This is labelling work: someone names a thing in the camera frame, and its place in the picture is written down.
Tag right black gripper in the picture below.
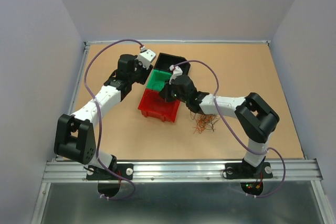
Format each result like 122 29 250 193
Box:
157 78 188 103

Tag green plastic bin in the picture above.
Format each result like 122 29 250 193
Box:
146 70 172 92

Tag black plastic bin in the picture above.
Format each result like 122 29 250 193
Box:
153 52 186 80

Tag red plastic bin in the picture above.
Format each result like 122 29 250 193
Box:
138 89 180 123

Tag wire bundle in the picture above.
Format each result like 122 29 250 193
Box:
189 111 224 135

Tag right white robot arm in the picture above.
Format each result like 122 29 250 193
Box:
159 74 279 179

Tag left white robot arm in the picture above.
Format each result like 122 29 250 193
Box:
54 49 156 179

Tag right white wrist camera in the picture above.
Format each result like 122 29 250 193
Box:
169 65 183 84

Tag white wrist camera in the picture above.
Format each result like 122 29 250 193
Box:
169 65 183 84
136 49 156 69

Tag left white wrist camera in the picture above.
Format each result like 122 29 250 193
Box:
136 49 156 69

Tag aluminium left rail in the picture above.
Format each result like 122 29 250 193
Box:
66 42 90 115

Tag aluminium rail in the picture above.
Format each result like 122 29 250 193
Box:
66 42 90 115
83 39 271 49
42 159 323 184

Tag aluminium back rail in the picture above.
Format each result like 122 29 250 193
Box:
83 39 271 49

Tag aluminium front rail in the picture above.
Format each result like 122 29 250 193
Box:
42 159 323 184

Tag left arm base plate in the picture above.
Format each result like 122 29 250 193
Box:
84 163 134 181

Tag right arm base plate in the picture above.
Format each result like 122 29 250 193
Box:
222 160 273 179

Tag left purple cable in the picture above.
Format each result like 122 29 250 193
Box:
84 38 137 200

